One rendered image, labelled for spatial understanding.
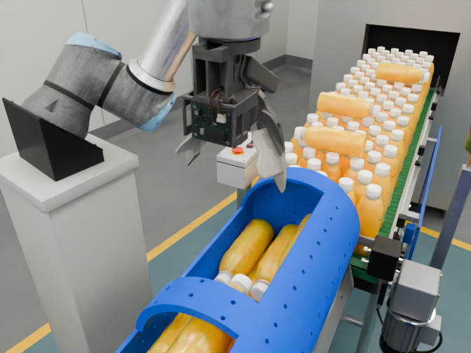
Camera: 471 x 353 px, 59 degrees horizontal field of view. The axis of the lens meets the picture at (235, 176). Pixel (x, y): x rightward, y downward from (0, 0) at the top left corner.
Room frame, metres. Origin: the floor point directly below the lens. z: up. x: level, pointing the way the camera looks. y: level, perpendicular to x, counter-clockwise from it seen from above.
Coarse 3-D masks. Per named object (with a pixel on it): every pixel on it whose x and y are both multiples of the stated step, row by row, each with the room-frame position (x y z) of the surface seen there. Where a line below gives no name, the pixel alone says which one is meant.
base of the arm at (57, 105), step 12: (48, 84) 1.10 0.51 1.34; (36, 96) 1.08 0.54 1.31; (48, 96) 1.07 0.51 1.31; (60, 96) 1.08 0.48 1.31; (72, 96) 1.09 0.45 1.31; (24, 108) 1.05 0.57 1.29; (36, 108) 1.04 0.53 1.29; (48, 108) 1.05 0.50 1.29; (60, 108) 1.05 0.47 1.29; (72, 108) 1.07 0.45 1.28; (84, 108) 1.10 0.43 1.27; (48, 120) 1.02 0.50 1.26; (60, 120) 1.03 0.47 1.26; (72, 120) 1.05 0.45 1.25; (84, 120) 1.09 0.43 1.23; (72, 132) 1.04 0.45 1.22; (84, 132) 1.08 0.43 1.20
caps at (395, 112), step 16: (384, 48) 2.34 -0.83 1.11; (416, 64) 2.03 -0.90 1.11; (352, 80) 1.80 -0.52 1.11; (368, 80) 1.81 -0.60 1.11; (384, 80) 1.80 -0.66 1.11; (352, 96) 1.60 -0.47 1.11; (384, 96) 1.60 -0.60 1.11; (416, 96) 1.60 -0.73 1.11; (400, 112) 1.44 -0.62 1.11; (336, 128) 1.29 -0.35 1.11; (352, 128) 1.32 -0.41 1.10; (368, 144) 1.17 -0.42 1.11
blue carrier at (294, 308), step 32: (256, 192) 0.87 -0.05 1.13; (288, 192) 0.83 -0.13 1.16; (320, 192) 0.74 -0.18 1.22; (320, 224) 0.65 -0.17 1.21; (352, 224) 0.72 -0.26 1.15; (288, 256) 0.54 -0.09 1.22; (320, 256) 0.58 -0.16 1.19; (192, 288) 0.46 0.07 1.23; (224, 288) 0.45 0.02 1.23; (288, 288) 0.48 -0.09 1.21; (320, 288) 0.52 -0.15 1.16; (160, 320) 0.52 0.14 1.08; (224, 320) 0.40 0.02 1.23; (256, 320) 0.41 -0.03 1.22; (288, 320) 0.43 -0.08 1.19; (320, 320) 0.49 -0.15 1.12; (128, 352) 0.44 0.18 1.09; (256, 352) 0.36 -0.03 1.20; (288, 352) 0.39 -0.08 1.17
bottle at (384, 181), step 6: (378, 174) 1.02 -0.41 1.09; (384, 174) 1.02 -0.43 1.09; (372, 180) 1.03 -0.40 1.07; (378, 180) 1.02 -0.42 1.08; (384, 180) 1.01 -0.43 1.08; (390, 180) 1.02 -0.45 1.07; (384, 186) 1.00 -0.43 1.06; (390, 186) 1.01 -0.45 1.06; (384, 192) 1.00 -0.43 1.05; (390, 192) 1.02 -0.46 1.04; (384, 198) 1.00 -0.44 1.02; (384, 204) 1.00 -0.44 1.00; (384, 210) 1.01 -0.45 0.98; (384, 216) 1.01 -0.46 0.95
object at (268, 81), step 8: (248, 56) 0.49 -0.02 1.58; (248, 64) 0.48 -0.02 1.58; (256, 64) 0.49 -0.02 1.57; (248, 72) 0.48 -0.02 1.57; (256, 72) 0.50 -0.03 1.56; (264, 72) 0.52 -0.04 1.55; (272, 72) 0.55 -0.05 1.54; (256, 80) 0.50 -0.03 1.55; (264, 80) 0.52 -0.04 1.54; (272, 80) 0.54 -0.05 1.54; (264, 88) 0.53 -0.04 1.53; (272, 88) 0.55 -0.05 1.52
